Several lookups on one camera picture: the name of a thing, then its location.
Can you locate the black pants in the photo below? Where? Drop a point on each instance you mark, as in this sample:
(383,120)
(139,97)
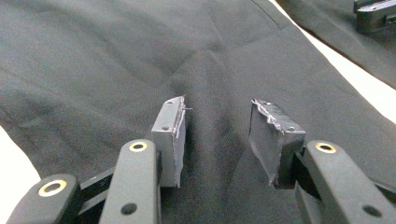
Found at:
(124,62)

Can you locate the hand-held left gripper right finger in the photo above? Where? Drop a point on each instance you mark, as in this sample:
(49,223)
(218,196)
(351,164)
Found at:
(336,186)

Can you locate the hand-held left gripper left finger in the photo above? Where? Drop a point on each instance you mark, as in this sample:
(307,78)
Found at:
(137,186)

